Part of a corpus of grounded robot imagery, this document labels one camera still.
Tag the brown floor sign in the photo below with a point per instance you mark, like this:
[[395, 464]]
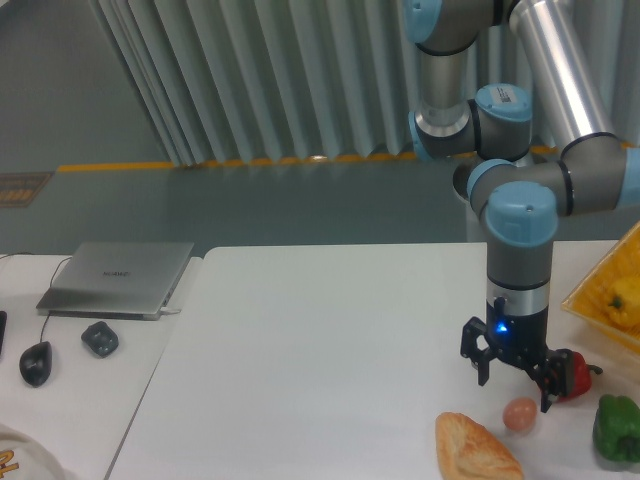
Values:
[[20, 189]]

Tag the folding white partition screen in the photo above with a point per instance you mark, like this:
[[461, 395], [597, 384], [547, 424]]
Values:
[[243, 81]]

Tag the triangular golden bread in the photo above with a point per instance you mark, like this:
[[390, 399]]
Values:
[[465, 449]]

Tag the black device at edge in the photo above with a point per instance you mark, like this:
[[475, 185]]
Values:
[[3, 325]]

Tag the silver closed laptop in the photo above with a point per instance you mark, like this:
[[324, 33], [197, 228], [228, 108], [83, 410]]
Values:
[[117, 280]]

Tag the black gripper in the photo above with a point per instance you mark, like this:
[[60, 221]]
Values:
[[519, 341]]

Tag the white cloth with print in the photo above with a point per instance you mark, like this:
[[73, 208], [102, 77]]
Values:
[[22, 457]]

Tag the black computer mouse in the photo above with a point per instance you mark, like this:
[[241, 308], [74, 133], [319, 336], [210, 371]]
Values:
[[35, 364]]

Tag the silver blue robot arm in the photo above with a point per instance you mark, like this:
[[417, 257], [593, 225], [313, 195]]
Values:
[[518, 205]]

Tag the brown egg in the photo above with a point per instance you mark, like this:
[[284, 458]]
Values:
[[519, 415]]

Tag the green bell pepper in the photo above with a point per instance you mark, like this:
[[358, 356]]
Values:
[[616, 429]]

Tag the yellow wicker basket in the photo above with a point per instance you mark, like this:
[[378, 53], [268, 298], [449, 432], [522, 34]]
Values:
[[588, 299]]

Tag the yellow bell pepper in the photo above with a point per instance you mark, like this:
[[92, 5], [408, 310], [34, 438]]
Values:
[[622, 307]]

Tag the black power adapter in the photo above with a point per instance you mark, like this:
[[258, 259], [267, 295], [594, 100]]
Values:
[[101, 339]]

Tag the red bell pepper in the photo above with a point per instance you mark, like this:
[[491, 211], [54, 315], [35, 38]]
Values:
[[583, 373]]

